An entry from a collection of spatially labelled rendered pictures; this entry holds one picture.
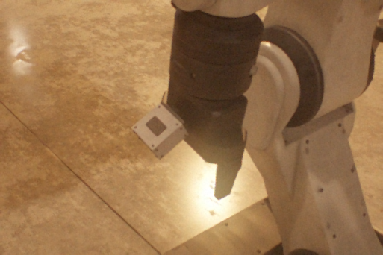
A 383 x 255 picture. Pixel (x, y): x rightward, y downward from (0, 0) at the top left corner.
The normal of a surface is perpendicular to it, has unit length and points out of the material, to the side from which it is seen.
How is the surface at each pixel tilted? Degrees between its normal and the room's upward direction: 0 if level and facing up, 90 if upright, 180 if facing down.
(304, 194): 90
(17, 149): 0
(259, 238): 0
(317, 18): 90
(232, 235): 0
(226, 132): 102
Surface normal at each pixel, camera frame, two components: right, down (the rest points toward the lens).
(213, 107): 0.12, -0.75
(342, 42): 0.62, 0.52
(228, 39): 0.18, -0.06
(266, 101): -0.79, 0.33
